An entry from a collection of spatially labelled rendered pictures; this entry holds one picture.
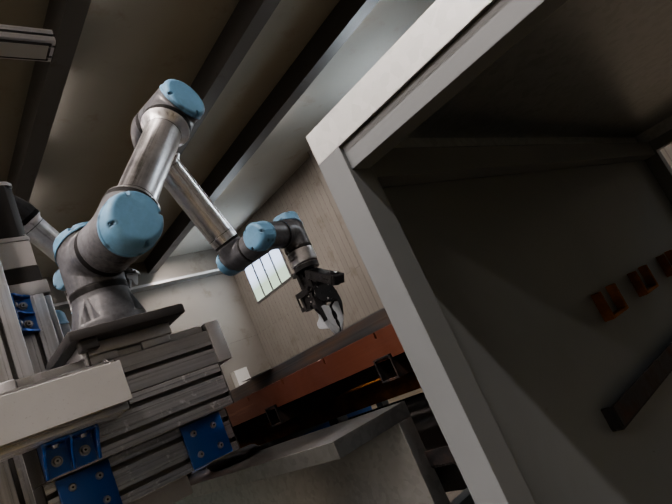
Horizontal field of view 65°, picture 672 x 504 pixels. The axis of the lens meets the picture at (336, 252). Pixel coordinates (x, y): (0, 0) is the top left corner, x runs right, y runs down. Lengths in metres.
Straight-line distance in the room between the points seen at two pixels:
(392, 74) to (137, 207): 0.66
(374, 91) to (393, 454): 0.74
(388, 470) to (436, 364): 0.59
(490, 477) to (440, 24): 0.44
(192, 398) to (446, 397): 0.66
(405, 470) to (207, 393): 0.42
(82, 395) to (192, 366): 0.27
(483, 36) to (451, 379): 0.33
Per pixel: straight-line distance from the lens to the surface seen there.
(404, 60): 0.55
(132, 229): 1.06
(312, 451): 1.01
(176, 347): 1.14
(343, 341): 1.21
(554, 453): 0.75
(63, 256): 1.19
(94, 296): 1.14
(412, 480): 1.10
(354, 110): 0.59
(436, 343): 0.57
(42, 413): 0.93
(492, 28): 0.51
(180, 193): 1.44
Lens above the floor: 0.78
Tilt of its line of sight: 12 degrees up
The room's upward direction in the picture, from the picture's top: 24 degrees counter-clockwise
